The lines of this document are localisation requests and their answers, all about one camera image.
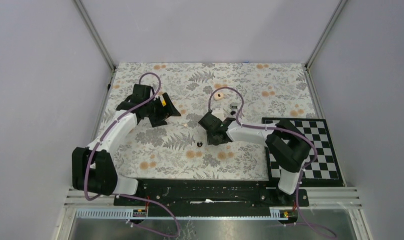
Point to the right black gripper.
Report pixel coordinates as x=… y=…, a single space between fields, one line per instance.
x=212 y=141

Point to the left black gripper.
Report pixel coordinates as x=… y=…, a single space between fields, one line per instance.
x=165 y=111

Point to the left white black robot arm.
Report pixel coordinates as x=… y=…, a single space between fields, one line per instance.
x=92 y=166

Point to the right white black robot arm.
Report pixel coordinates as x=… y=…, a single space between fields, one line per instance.
x=289 y=147

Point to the small grey metal block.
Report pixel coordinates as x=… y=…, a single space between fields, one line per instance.
x=234 y=106

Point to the pink round small object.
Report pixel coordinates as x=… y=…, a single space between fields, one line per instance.
x=218 y=96

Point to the floral patterned table mat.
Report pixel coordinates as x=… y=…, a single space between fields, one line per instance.
x=170 y=151

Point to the black white checkerboard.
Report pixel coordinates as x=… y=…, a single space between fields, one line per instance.
x=325 y=170

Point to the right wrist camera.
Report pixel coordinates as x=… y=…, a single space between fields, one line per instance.
x=218 y=113

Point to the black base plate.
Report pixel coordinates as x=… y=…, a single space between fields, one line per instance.
x=212 y=198

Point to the left aluminium frame post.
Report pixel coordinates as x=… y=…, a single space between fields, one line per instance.
x=94 y=34

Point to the aluminium frame post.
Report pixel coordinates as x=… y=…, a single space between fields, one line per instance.
x=333 y=19
x=94 y=34

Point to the right aluminium frame post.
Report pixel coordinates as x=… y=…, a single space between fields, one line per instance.
x=333 y=19

